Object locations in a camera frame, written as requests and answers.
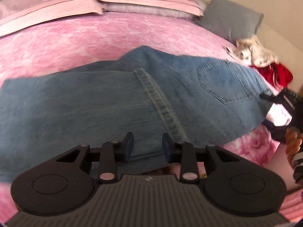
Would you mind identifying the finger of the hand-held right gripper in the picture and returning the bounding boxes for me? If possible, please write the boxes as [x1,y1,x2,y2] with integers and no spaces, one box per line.
[259,88,288,104]
[262,120,292,145]

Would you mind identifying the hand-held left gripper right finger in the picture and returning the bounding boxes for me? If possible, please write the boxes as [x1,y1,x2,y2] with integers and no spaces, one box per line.
[162,133,240,183]

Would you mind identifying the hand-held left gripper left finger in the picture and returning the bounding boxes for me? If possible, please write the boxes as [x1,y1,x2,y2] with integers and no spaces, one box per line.
[55,132,134,183]

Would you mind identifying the blue denim jeans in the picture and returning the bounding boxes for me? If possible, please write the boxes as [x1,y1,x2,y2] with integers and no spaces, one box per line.
[0,45,276,182]

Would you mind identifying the person's right hand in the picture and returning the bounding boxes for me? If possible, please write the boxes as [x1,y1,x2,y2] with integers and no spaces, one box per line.
[285,126,303,165]

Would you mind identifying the red garment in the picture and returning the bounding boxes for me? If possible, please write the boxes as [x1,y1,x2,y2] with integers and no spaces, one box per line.
[250,62,294,94]

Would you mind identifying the cream white garment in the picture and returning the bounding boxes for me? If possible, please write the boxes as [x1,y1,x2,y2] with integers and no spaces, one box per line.
[225,35,280,68]

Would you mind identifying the grey blue cushion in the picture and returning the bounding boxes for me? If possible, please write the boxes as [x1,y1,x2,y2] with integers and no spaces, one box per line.
[195,0,264,42]

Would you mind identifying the pink floral blanket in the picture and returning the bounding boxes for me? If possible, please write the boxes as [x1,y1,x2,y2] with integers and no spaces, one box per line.
[0,12,303,220]

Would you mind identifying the pink pillows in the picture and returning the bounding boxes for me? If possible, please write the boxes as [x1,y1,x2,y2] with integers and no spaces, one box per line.
[0,0,106,38]

